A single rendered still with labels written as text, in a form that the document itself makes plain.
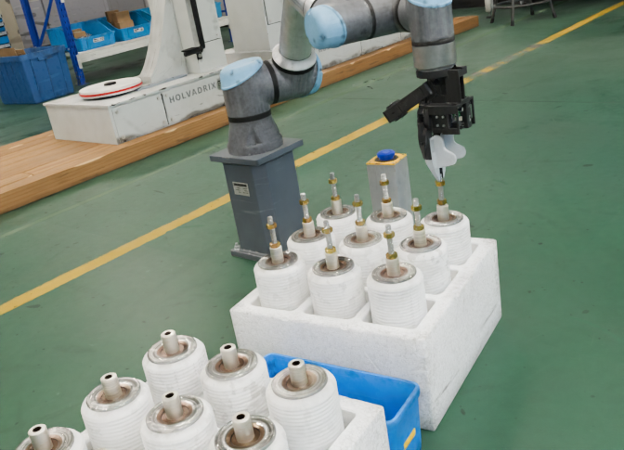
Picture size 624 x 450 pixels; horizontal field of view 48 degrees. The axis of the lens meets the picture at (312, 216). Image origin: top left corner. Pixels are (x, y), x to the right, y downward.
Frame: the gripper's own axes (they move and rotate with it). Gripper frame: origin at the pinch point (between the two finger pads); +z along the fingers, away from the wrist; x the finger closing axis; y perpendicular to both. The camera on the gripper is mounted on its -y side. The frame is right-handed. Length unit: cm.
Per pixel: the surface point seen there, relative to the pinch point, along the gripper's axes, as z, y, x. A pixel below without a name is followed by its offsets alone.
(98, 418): 10, -16, -72
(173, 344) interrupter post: 8, -17, -57
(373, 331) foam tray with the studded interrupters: 16.8, 1.9, -31.0
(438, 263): 12.1, 5.8, -13.7
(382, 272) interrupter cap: 9.4, 0.5, -24.0
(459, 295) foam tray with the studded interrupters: 17.5, 9.4, -14.2
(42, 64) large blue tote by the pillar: 6, -423, 199
